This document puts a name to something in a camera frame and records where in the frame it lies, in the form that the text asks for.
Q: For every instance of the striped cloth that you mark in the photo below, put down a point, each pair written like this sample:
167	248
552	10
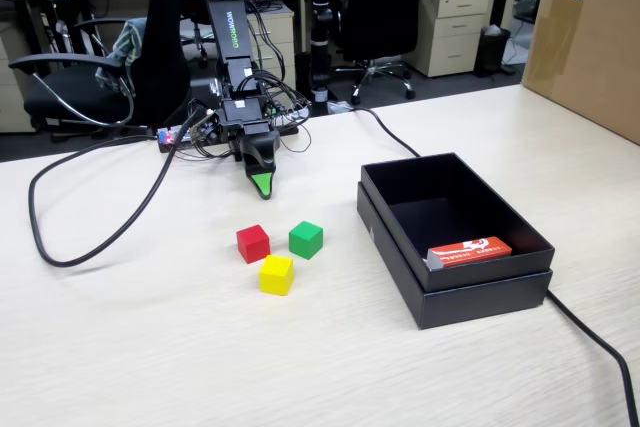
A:
127	42

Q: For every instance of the red wooden cube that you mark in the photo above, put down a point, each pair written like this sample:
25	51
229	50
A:
252	244

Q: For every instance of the robot controller board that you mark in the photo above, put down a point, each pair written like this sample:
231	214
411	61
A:
167	138

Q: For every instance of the green wooden cube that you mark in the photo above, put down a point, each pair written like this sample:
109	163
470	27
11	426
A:
305	241

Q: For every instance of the beige three-drawer cabinet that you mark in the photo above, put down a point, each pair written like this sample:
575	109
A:
450	32

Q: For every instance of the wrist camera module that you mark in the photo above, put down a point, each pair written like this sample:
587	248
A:
205	124

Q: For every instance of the orange matchbox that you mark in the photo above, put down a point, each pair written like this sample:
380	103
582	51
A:
472	252

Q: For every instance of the black cardboard box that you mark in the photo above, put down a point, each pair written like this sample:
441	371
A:
440	217

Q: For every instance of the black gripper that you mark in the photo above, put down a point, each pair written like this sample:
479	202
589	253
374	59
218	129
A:
242	112

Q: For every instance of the large brown cardboard box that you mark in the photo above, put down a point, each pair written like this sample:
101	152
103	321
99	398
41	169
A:
590	57

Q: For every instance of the black mesh office chair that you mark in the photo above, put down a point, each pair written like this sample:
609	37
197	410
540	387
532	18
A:
385	7

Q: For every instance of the beige side cabinet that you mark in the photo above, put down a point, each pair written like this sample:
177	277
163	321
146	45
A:
10	102

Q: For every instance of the black pole with white bands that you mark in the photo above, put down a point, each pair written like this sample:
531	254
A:
320	22

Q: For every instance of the black trash bin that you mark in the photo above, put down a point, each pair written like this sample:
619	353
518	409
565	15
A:
492	54

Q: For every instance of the yellow wooden cube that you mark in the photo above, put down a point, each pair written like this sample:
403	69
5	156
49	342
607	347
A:
275	277

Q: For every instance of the black high-back office chair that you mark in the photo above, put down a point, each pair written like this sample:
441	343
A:
165	47

